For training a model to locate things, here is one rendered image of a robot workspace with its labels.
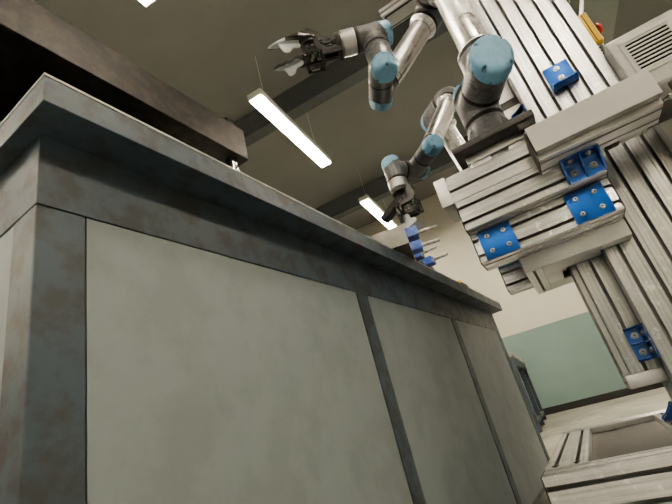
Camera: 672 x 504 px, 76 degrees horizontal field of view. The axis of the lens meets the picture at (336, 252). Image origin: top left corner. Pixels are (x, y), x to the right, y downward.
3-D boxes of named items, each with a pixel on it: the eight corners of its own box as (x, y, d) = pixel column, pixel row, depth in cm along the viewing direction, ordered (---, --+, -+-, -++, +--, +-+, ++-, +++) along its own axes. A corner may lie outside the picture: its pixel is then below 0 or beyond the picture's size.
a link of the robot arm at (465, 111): (498, 130, 134) (482, 97, 139) (510, 99, 121) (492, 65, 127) (461, 139, 134) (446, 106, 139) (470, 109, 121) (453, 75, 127)
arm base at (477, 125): (526, 146, 128) (513, 121, 132) (519, 121, 115) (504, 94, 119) (477, 170, 133) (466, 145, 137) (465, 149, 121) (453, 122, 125)
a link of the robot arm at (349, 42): (350, 21, 126) (352, 47, 133) (335, 25, 126) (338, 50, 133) (356, 36, 122) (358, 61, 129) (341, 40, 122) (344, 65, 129)
